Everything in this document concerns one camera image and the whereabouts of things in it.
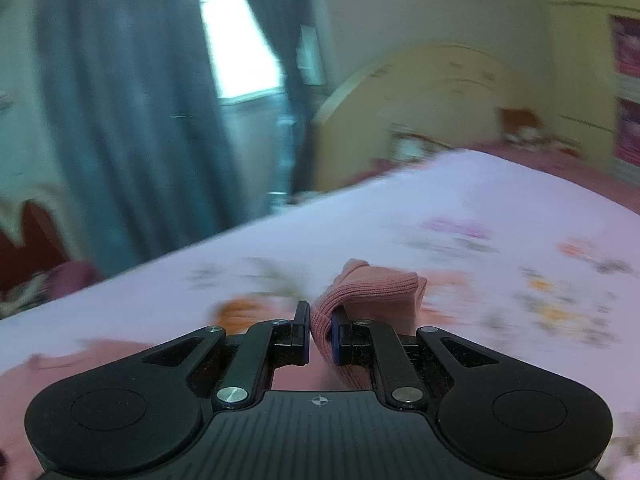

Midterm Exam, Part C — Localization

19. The pink knit sweater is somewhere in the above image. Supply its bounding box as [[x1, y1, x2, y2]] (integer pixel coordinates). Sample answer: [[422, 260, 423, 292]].
[[1, 259, 427, 479]]

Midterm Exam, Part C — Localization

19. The floral pink bed sheet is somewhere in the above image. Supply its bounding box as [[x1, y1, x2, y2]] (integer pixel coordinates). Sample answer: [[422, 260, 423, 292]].
[[1, 151, 639, 479]]

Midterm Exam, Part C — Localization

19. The red white scalloped headboard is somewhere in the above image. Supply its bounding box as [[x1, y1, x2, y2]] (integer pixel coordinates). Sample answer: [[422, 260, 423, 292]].
[[1, 182, 82, 295]]

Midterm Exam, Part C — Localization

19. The middle pink poster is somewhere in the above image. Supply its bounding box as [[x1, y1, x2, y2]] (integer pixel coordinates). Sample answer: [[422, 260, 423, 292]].
[[613, 99, 640, 186]]

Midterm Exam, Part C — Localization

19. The orange patterned pillow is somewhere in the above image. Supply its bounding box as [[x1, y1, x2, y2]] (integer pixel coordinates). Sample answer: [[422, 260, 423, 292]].
[[498, 108, 582, 158]]

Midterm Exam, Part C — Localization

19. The white patterned pillow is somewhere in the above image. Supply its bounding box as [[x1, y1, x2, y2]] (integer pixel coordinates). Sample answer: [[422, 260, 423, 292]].
[[390, 124, 452, 164]]

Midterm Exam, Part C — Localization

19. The cream wooden headboard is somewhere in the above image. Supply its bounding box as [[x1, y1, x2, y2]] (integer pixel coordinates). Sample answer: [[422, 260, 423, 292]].
[[314, 44, 538, 192]]

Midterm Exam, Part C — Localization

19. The bright window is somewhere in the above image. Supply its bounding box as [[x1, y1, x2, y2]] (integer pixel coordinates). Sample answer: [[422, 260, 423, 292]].
[[200, 0, 282, 102]]

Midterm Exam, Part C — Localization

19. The tied blue-grey curtain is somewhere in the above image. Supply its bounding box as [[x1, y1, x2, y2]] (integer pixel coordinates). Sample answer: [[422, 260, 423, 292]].
[[246, 0, 314, 194]]

